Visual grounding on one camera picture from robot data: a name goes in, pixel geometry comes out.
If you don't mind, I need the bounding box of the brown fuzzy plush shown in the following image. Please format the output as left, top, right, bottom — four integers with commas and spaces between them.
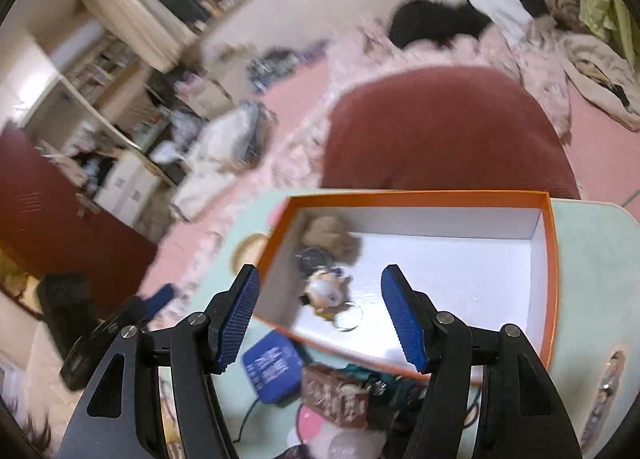
300, 215, 363, 265

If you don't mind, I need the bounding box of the clear plastic ball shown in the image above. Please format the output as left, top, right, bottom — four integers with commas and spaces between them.
327, 429, 386, 459

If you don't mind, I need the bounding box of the dark round item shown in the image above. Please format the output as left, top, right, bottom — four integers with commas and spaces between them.
295, 246, 331, 272

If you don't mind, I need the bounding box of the brown patterned pouch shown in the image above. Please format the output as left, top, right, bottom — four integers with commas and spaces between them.
301, 364, 373, 427

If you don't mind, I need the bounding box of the maroon cushion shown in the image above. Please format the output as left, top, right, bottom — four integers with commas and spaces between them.
320, 66, 583, 200

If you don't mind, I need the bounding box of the dark red cabinet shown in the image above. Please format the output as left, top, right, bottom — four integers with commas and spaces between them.
0, 122, 158, 310

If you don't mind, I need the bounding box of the white bag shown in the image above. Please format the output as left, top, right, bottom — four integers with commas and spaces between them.
172, 102, 276, 222

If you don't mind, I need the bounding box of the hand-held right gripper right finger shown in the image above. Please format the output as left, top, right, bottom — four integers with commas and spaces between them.
381, 264, 583, 459

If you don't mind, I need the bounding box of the teal pouch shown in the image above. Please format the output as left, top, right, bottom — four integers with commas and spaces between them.
345, 364, 426, 420

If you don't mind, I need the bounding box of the black case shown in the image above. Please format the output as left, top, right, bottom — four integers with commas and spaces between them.
37, 273, 98, 360

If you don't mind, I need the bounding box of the white clothing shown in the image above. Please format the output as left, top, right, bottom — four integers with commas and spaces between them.
414, 0, 536, 35

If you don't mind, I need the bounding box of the small figure keychain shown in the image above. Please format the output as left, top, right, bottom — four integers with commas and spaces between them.
299, 264, 364, 333

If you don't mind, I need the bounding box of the white bookshelf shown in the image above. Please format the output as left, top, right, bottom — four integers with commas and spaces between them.
10, 29, 186, 175

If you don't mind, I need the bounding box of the beige clothing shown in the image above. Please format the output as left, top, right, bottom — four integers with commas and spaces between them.
557, 34, 640, 132

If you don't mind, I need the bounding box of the black clothing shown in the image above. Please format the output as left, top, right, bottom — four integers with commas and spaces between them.
389, 0, 496, 50

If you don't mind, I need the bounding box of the light green desktop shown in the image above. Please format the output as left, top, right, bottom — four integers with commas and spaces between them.
150, 188, 640, 459

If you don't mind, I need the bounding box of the pink round item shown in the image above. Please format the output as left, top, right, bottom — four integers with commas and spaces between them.
295, 404, 331, 445

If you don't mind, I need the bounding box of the white storage box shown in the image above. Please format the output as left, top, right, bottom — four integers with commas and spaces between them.
92, 154, 161, 227

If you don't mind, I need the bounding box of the orange cardboard box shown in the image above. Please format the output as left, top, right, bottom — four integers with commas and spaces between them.
254, 190, 558, 385

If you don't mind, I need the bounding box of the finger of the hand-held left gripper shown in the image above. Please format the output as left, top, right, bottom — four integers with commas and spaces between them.
135, 283, 177, 320

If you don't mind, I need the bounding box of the black cable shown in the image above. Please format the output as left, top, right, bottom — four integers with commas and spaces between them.
237, 396, 263, 442

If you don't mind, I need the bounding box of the blue pouch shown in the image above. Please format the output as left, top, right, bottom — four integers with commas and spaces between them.
242, 329, 306, 407

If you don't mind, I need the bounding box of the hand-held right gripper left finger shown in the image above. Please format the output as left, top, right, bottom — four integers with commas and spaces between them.
59, 264, 262, 459

